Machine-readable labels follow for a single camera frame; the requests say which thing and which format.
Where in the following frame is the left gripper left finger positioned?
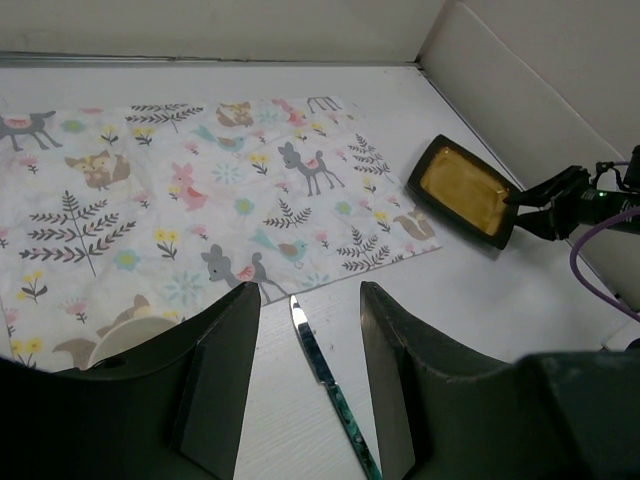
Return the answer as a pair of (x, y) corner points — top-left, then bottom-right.
(1, 282), (261, 479)

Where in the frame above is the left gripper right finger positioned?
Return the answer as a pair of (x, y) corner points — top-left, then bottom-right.
(360, 282), (639, 479)

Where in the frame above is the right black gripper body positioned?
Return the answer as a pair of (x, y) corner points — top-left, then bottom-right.
(504, 148), (639, 241)

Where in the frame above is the square yellow black plate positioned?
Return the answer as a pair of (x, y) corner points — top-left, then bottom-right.
(407, 134), (519, 250)

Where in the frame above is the floral animal print cloth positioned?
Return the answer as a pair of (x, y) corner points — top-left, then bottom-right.
(1, 96), (439, 371)

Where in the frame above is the yellow mug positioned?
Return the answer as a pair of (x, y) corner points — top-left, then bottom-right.
(88, 316), (177, 368)

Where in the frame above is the knife with teal handle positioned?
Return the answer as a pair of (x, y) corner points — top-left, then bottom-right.
(289, 295), (382, 480)

